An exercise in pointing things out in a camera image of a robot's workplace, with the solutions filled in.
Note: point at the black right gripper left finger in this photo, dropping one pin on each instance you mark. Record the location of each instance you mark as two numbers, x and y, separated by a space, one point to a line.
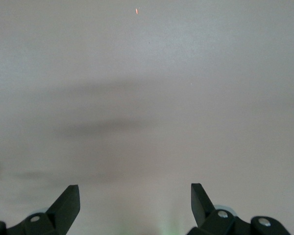
63 210

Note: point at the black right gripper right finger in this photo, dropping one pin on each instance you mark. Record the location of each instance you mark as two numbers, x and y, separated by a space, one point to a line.
203 208

